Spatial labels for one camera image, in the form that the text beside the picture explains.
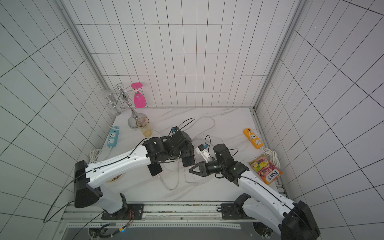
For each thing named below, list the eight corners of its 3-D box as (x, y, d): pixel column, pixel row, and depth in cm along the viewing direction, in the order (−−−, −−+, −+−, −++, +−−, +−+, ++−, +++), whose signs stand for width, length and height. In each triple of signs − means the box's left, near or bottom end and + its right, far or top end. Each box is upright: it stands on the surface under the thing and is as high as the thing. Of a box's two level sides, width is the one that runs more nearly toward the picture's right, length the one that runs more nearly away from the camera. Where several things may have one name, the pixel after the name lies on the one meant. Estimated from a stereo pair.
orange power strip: (257, 150, 97) (258, 147, 95) (241, 131, 107) (243, 129, 104) (262, 147, 99) (264, 144, 96) (247, 129, 108) (248, 127, 106)
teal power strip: (108, 147, 98) (106, 145, 96) (112, 129, 108) (110, 126, 106) (117, 146, 99) (116, 144, 97) (120, 127, 109) (119, 125, 107)
